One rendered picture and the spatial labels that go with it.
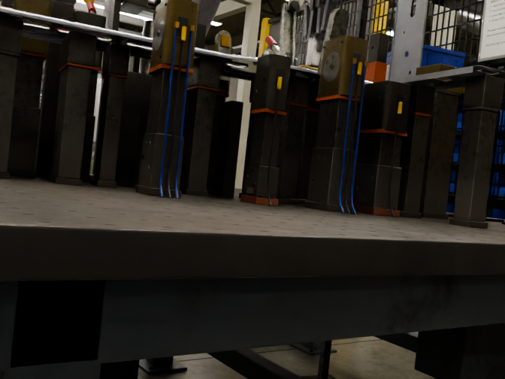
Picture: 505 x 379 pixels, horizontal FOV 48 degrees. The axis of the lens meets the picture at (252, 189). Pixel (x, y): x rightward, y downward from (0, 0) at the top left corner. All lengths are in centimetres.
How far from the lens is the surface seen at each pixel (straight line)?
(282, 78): 112
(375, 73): 168
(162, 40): 104
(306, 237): 54
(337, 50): 117
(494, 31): 176
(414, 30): 156
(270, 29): 456
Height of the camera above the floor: 75
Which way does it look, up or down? 1 degrees down
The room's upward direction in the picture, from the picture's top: 6 degrees clockwise
